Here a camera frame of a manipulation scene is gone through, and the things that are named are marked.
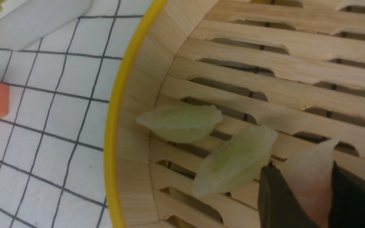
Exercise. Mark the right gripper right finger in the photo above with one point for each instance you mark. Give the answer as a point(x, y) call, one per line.
point(348, 201)

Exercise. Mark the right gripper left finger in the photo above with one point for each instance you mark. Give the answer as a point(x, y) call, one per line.
point(277, 206)

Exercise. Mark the pink dumpling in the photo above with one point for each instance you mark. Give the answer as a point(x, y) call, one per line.
point(309, 176)

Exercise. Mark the green dumpling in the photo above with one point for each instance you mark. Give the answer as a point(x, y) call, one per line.
point(237, 163)
point(182, 124)

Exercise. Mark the bamboo steamer tray yellow rim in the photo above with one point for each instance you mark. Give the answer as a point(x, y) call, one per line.
point(296, 66)

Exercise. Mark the white grid tablecloth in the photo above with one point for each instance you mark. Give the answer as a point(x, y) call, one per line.
point(51, 142)

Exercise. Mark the green lid storage box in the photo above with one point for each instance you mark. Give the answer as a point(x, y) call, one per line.
point(23, 22)

